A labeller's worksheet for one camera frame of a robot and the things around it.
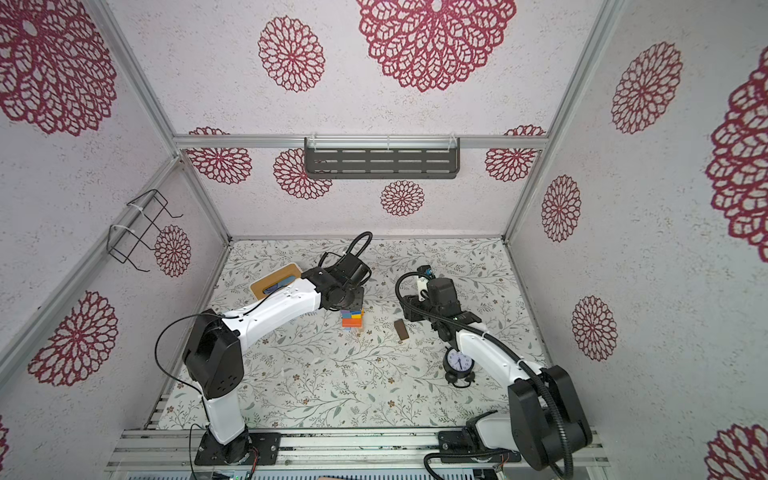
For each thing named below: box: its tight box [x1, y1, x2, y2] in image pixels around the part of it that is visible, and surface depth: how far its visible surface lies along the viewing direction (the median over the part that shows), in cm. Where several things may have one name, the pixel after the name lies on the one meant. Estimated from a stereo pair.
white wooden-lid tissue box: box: [249, 262, 302, 301], surface depth 105 cm
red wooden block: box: [342, 318, 363, 328], surface depth 94 cm
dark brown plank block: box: [394, 318, 409, 341], surface depth 97 cm
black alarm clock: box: [443, 346, 475, 388], surface depth 87 cm
